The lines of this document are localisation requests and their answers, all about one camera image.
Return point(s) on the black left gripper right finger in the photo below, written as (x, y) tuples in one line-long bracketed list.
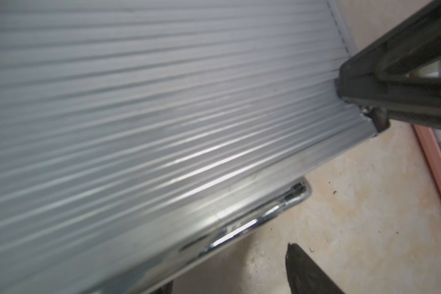
[(305, 276)]

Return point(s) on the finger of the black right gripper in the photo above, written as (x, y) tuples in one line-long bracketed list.
[(380, 77)]

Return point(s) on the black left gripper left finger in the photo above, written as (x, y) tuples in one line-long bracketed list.
[(164, 289)]

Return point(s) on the small silver poker case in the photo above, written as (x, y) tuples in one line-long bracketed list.
[(139, 138)]

